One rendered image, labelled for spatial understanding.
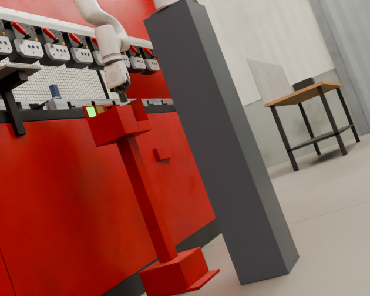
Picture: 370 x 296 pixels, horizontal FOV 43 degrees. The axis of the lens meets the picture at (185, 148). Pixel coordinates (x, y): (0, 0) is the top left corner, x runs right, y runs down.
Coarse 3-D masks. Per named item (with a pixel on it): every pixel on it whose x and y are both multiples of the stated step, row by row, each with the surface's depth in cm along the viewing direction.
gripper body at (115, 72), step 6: (120, 60) 202; (108, 66) 202; (114, 66) 200; (120, 66) 199; (108, 72) 202; (114, 72) 201; (120, 72) 199; (126, 72) 202; (108, 78) 202; (114, 78) 201; (120, 78) 199; (126, 78) 200; (108, 84) 203; (114, 84) 201; (120, 84) 200
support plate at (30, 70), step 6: (6, 66) 163; (12, 66) 165; (18, 66) 168; (24, 66) 171; (30, 66) 174; (36, 66) 177; (0, 72) 166; (6, 72) 169; (12, 72) 171; (30, 72) 178; (0, 78) 172
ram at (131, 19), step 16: (0, 0) 209; (16, 0) 219; (32, 0) 230; (48, 0) 242; (64, 0) 255; (96, 0) 287; (112, 0) 305; (128, 0) 326; (144, 0) 351; (0, 16) 206; (16, 16) 215; (48, 16) 237; (64, 16) 249; (80, 16) 264; (128, 16) 317; (144, 16) 341; (64, 32) 246; (80, 32) 258; (128, 32) 309; (144, 32) 331
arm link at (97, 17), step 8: (80, 0) 204; (88, 0) 204; (80, 8) 204; (88, 8) 203; (96, 8) 204; (88, 16) 203; (96, 16) 204; (104, 16) 206; (112, 16) 208; (96, 24) 208; (104, 24) 209; (112, 24) 209; (120, 24) 209; (120, 32) 208; (128, 40) 208; (128, 48) 209
